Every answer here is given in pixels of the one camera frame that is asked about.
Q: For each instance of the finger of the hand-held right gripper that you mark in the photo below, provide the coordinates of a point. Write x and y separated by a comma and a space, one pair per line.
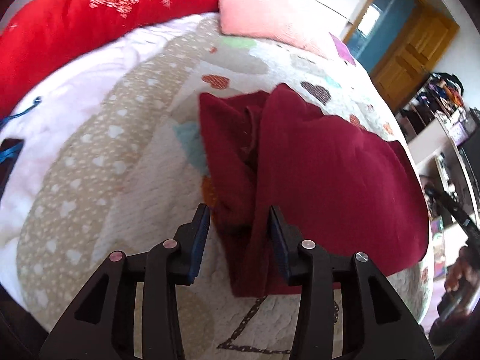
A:
459, 215

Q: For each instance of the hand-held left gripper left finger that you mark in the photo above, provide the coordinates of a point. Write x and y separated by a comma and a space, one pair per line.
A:
197, 247

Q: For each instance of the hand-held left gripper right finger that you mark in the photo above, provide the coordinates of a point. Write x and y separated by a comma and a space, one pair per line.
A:
280, 247

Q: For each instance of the dark red sweater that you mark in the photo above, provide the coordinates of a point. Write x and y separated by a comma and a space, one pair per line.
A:
330, 180

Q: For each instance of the person's right hand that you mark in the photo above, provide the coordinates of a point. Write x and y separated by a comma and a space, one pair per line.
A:
455, 273

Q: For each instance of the cluttered shelf unit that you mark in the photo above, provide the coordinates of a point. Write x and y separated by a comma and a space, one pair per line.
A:
427, 161

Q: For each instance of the patchwork heart quilt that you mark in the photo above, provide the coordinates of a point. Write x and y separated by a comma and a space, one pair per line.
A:
112, 180

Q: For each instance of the wooden door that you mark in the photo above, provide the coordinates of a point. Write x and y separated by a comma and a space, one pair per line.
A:
412, 56

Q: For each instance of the black smartphone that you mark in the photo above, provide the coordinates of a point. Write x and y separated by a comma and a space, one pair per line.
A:
9, 165

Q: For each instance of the pink pillow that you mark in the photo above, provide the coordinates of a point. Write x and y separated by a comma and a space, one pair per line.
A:
262, 11

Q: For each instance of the red duvet with white print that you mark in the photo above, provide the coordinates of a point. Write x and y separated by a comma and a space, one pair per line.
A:
75, 26

